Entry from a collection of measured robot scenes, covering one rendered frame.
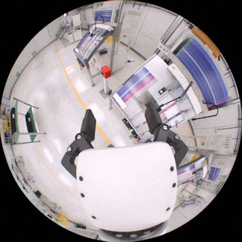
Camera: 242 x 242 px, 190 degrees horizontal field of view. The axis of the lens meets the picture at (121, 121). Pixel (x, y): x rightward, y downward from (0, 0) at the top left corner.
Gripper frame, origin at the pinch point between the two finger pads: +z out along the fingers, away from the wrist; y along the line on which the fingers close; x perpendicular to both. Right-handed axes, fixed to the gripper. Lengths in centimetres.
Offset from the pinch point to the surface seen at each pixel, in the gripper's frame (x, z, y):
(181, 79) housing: -9, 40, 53
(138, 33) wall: 73, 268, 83
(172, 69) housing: -3, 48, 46
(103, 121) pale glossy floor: -115, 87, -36
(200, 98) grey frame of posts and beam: -14, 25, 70
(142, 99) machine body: -61, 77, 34
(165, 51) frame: 11, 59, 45
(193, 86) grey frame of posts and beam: -9, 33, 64
